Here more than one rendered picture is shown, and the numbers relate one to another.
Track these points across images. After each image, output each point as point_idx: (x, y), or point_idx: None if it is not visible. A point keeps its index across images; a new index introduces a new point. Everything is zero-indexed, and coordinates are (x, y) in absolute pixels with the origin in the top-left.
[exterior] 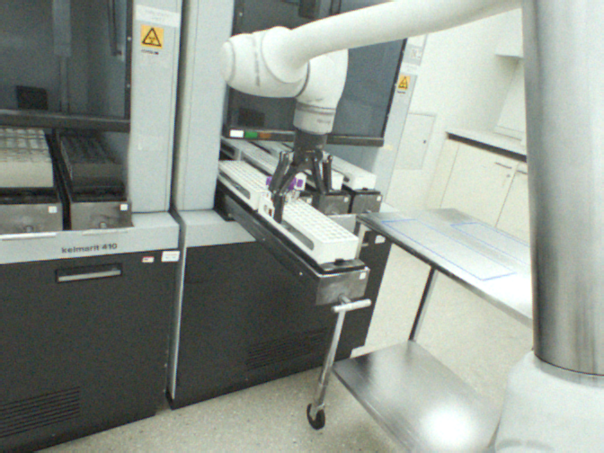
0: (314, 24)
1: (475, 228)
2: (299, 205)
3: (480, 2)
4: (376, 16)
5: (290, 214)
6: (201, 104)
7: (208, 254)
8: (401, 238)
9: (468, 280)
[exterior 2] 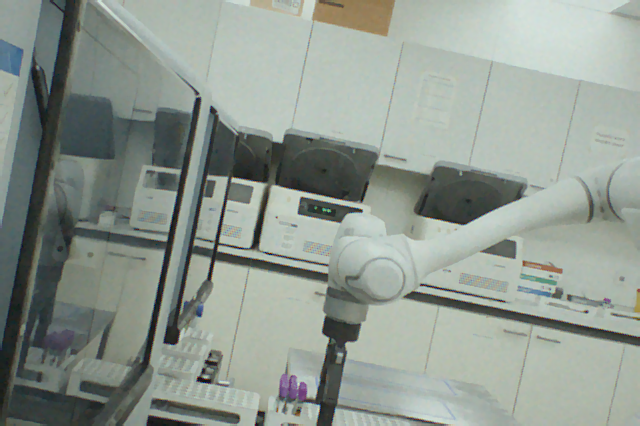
0: (458, 240)
1: (347, 367)
2: (309, 407)
3: (546, 223)
4: (493, 232)
5: (335, 422)
6: (166, 306)
7: None
8: (363, 405)
9: (455, 424)
